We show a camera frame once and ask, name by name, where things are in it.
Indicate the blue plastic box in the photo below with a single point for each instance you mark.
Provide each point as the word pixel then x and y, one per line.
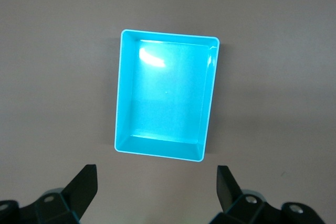
pixel 168 95

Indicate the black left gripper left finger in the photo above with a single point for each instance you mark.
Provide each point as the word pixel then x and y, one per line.
pixel 78 192

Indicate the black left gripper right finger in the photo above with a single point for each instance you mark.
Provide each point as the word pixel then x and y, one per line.
pixel 231 195

